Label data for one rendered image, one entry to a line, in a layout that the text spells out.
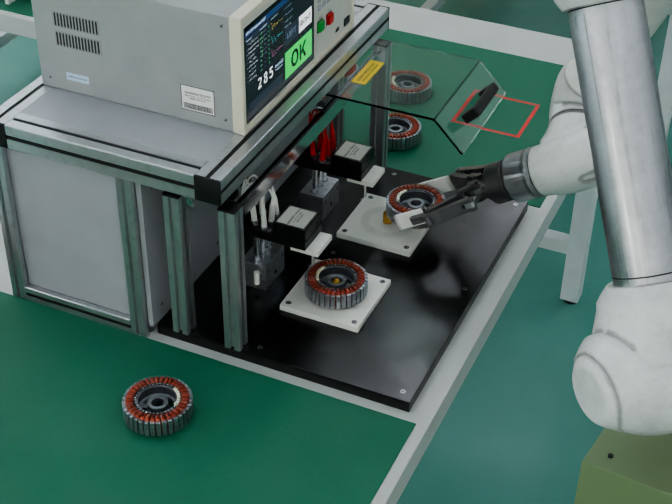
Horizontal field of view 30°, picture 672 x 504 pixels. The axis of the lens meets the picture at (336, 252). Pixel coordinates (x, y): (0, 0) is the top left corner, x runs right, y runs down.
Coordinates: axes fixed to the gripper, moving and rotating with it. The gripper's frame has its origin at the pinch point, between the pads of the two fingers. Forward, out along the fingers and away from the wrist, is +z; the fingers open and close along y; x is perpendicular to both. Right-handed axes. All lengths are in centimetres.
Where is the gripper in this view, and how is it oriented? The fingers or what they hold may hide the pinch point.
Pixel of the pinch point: (417, 204)
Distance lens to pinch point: 236.0
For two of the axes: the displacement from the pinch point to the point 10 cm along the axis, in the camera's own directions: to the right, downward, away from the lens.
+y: 4.2, -5.3, 7.4
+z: -7.9, 2.0, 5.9
